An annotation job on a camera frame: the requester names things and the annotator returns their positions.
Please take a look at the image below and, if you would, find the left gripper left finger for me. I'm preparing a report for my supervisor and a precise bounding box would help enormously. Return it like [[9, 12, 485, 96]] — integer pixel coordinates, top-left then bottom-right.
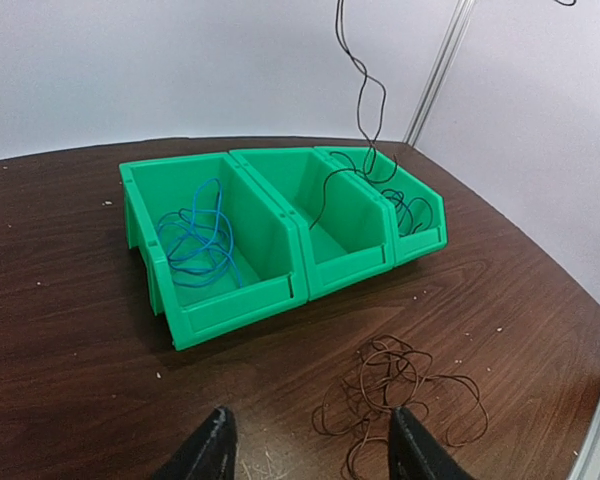
[[152, 406, 238, 480]]

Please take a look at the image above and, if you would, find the green bin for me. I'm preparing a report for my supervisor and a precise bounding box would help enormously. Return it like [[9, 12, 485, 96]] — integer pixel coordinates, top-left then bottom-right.
[[119, 152, 308, 351], [316, 146, 448, 266], [230, 147, 395, 300]]

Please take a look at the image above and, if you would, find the light blue wire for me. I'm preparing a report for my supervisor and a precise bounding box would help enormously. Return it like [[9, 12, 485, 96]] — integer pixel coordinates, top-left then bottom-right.
[[155, 178, 244, 289]]

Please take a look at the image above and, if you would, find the brown wire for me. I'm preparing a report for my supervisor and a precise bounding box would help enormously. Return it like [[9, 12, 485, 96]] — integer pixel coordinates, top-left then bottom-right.
[[312, 334, 490, 474], [308, 0, 579, 231]]

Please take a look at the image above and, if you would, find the right aluminium frame post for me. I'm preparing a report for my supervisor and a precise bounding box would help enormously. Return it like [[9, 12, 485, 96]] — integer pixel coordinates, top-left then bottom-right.
[[403, 0, 476, 147]]

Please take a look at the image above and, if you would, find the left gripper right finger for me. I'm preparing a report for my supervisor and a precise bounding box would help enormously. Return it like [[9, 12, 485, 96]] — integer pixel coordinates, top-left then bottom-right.
[[388, 407, 472, 480]]

